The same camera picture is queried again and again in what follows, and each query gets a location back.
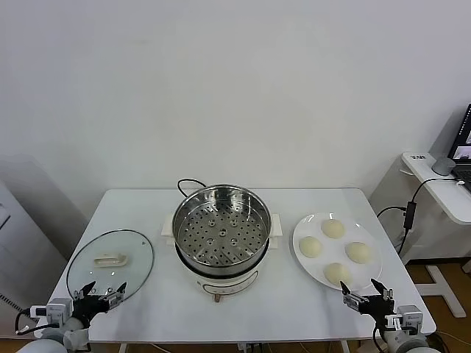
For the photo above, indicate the stainless steel steamer basket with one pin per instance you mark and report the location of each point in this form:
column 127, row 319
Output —
column 195, row 206

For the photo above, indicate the round glass pot lid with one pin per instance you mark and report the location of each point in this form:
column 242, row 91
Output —
column 129, row 257

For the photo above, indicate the cream electric cooking pot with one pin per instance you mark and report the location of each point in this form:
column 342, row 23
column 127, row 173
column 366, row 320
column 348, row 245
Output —
column 228, row 285

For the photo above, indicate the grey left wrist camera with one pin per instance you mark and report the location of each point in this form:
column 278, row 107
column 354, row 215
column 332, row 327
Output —
column 59, row 310

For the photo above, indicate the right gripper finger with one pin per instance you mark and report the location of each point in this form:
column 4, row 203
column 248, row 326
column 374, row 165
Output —
column 355, row 298
column 384, row 292

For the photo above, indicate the white side desk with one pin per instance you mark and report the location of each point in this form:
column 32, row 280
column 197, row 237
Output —
column 441, row 198

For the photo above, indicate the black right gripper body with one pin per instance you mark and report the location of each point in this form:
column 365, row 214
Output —
column 375, row 307

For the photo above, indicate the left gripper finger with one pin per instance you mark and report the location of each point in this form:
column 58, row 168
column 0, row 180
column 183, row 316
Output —
column 117, row 297
column 84, row 291

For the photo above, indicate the dark open laptop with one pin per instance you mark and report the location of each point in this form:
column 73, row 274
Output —
column 464, row 147

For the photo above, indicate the white steamed baozi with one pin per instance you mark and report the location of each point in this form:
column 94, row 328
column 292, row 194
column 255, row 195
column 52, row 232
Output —
column 338, row 274
column 357, row 252
column 333, row 228
column 311, row 246

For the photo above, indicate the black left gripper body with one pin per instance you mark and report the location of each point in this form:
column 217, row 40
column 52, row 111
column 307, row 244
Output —
column 86, row 307

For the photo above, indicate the white table leg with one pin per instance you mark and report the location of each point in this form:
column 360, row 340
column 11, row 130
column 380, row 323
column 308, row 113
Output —
column 122, row 348
column 344, row 347

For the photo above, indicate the round white plate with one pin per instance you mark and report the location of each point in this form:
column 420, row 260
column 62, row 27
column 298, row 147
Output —
column 333, row 254

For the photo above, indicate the grey round desk gadget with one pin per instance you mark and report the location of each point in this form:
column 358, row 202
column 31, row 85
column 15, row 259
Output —
column 443, row 165

